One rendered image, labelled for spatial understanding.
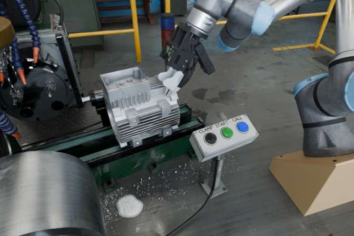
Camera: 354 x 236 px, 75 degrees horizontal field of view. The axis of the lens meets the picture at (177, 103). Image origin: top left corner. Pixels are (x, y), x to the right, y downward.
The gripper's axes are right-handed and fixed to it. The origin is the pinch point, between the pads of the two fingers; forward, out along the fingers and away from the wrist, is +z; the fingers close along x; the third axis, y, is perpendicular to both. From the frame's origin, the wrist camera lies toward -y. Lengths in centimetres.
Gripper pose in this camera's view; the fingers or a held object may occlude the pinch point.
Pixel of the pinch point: (170, 92)
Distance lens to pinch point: 70.2
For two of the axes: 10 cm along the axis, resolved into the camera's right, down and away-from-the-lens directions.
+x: 4.3, 5.4, -7.3
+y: -7.8, -1.9, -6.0
